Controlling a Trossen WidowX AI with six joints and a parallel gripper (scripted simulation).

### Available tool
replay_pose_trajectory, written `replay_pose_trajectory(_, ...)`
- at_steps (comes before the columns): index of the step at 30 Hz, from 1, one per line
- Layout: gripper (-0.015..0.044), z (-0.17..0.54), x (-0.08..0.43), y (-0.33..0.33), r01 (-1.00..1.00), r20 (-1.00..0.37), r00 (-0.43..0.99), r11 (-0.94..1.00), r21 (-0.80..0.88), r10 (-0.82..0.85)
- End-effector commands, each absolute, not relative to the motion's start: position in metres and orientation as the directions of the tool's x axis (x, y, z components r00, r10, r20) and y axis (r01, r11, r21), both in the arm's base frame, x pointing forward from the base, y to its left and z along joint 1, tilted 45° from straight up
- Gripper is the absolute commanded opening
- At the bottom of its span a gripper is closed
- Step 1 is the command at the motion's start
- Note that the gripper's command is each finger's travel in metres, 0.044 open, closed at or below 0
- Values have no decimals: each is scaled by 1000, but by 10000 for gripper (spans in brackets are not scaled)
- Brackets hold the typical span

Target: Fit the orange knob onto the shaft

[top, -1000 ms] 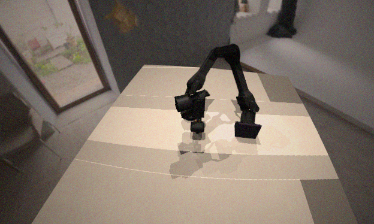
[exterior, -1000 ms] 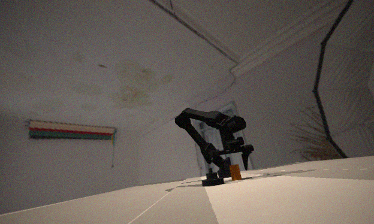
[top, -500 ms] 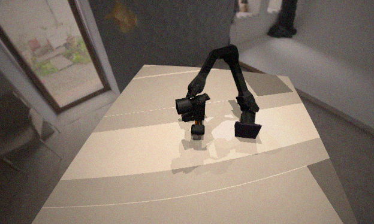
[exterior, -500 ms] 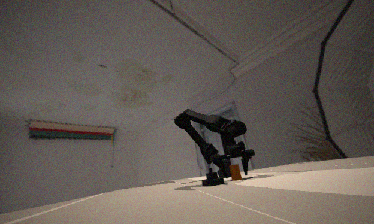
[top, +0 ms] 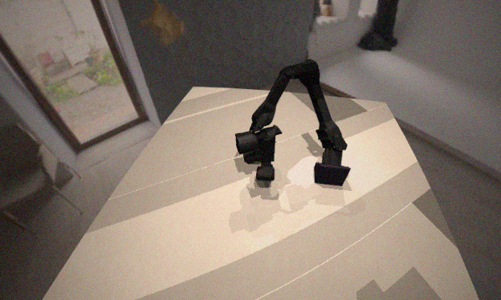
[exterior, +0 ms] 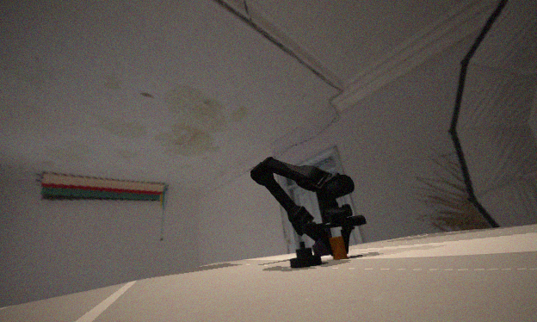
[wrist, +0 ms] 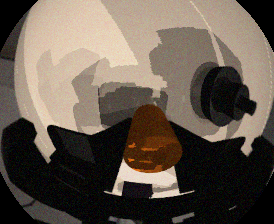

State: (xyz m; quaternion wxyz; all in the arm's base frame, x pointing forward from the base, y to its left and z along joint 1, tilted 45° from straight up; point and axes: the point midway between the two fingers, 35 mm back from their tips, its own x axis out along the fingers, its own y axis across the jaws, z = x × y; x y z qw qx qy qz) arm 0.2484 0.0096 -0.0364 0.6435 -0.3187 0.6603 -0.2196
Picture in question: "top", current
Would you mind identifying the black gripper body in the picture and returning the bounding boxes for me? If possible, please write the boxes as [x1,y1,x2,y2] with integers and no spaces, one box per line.
[256,147,275,181]

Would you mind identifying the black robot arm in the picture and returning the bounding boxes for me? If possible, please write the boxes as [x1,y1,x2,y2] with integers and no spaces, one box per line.
[235,59,348,167]

